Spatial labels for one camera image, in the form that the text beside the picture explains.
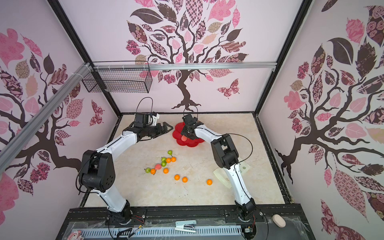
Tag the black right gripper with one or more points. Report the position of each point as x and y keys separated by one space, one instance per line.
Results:
x=184 y=132

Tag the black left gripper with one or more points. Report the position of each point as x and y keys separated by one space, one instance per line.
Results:
x=164 y=131

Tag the red flower fruit bowl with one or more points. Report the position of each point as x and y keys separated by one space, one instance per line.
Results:
x=177 y=134

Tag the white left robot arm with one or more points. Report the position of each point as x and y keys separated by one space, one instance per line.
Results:
x=97 y=173

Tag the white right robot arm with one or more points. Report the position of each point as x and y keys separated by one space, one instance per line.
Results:
x=226 y=157

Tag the orange fake fruit cluster top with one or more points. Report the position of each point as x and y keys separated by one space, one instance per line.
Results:
x=170 y=160

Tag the green fake apple cluster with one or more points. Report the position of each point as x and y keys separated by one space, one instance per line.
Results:
x=164 y=162

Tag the green white food pouch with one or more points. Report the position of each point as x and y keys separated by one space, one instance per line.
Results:
x=222 y=177

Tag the black base platform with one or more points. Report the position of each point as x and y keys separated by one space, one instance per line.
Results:
x=260 y=227

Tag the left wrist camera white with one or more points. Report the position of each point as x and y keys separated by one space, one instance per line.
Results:
x=154 y=119

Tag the black wire basket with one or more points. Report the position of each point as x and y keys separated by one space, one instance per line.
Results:
x=119 y=77

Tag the aluminium rail bar back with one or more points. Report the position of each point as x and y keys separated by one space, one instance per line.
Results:
x=199 y=66

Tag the aluminium rail bar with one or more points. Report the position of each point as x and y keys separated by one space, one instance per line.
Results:
x=199 y=66
x=11 y=150

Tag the white slotted cable duct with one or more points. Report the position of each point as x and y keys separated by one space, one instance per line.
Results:
x=161 y=233

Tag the aluminium rail bar left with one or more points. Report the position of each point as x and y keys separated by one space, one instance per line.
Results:
x=11 y=150

